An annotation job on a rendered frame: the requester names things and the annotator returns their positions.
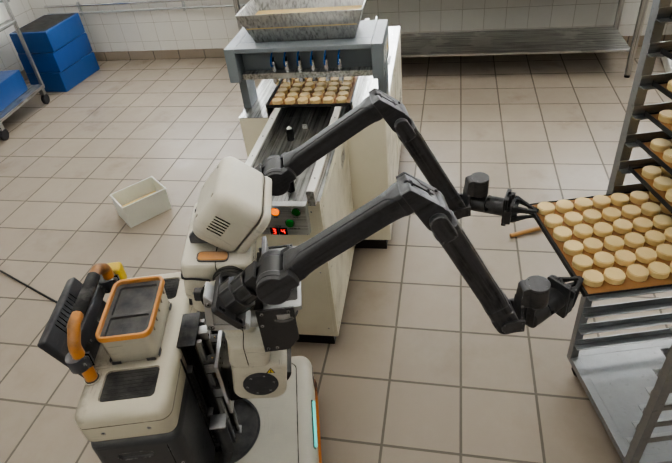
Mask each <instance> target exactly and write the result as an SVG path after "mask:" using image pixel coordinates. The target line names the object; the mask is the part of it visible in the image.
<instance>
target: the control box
mask: <svg viewBox="0 0 672 463"><path fill-rule="evenodd" d="M272 209H277V210H278V211H279V214H278V215H273V214H271V220H270V223H269V225H268V227H267V228H266V229H265V230H264V232H263V233H262V234H273V232H272V228H275V229H276V232H277V233H276V234H273V235H279V234H280V235H310V233H311V224H310V218H309V212H308V204H307V201H272V207H271V210H272ZM293 209H298V210H299V211H300V214H299V215H298V216H295V215H293V214H292V212H291V211H292V210H293ZM287 220H291V221H293V223H294V225H293V227H287V226H286V221H287ZM275 229H273V231H275ZM281 229H285V233H286V234H282V233H281V232H282V231H284V230H282V231H281Z"/></svg>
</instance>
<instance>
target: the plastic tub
mask: <svg viewBox="0 0 672 463"><path fill-rule="evenodd" d="M109 196H110V197H111V198H112V200H113V203H114V205H115V208H116V210H117V212H118V215H119V216H120V217H121V218H122V219H123V220H124V221H125V222H126V223H127V224H128V225H129V227H130V228H132V227H134V226H136V225H138V224H140V223H142V222H144V221H146V220H148V219H150V218H153V217H155V216H157V215H159V214H161V213H163V212H165V211H167V210H169V209H171V208H172V207H171V204H170V201H169V198H168V195H167V192H166V187H164V186H163V185H162V184H161V183H160V182H159V181H157V180H156V179H155V178H154V177H153V176H151V177H148V178H146V179H144V180H142V181H139V182H137V183H135V184H133V185H130V186H128V187H126V188H124V189H121V190H119V191H117V192H115V193H112V194H110V195H109Z"/></svg>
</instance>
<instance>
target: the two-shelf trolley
mask: <svg viewBox="0 0 672 463"><path fill-rule="evenodd" d="M8 2H10V0H0V3H4V5H5V7H6V10H7V12H8V14H9V16H10V19H11V20H6V21H5V22H3V23H1V24H0V32H2V31H4V30H5V29H7V28H9V27H10V26H12V25H14V28H15V30H16V32H17V35H18V37H19V39H20V41H21V44H22V46H23V48H24V50H25V53H26V55H27V57H28V59H29V62H30V64H31V66H32V68H33V71H34V73H35V75H36V77H37V80H38V82H39V84H35V85H27V88H28V90H27V91H25V92H24V93H23V94H22V95H21V96H19V97H18V98H17V99H16V100H15V101H13V102H12V103H11V104H10V105H8V106H7V107H6V108H5V109H4V110H2V111H1V112H0V139H1V140H3V141H4V140H8V139H9V132H8V131H7V130H6V129H5V128H4V126H3V124H2V122H3V121H4V120H6V119H7V118H8V117H9V116H10V115H12V114H13V113H14V112H15V111H16V110H18V109H19V108H20V107H21V106H22V105H24V104H25V103H26V102H27V101H28V100H30V99H31V98H32V97H33V96H34V95H36V94H37V93H38V92H39V93H40V95H41V101H42V102H43V103H44V104H48V103H49V102H50V98H49V96H48V94H46V91H45V89H44V88H45V85H44V83H43V81H42V79H41V77H40V74H39V72H38V70H37V67H36V65H35V63H34V61H33V58H32V56H31V54H30V51H29V49H28V47H27V45H26V42H25V40H24V38H23V36H22V33H21V31H20V29H19V26H18V24H17V21H16V19H15V17H14V15H13V13H12V10H11V8H10V6H9V4H8Z"/></svg>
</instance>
